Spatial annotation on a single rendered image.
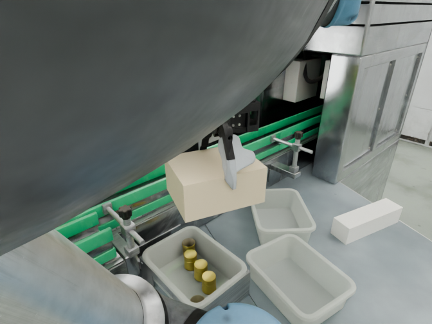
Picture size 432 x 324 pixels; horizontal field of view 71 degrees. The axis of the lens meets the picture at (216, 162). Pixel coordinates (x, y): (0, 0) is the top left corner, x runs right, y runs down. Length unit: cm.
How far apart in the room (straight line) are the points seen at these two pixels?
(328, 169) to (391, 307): 59
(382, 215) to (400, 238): 9
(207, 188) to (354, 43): 80
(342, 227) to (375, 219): 11
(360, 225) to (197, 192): 62
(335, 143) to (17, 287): 115
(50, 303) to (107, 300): 6
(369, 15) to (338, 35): 11
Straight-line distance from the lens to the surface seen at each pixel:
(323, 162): 129
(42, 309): 22
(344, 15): 36
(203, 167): 55
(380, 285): 93
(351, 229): 99
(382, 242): 107
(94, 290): 25
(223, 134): 49
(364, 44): 114
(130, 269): 76
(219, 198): 53
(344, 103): 119
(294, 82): 142
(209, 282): 76
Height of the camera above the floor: 138
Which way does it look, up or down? 27 degrees down
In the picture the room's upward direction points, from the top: straight up
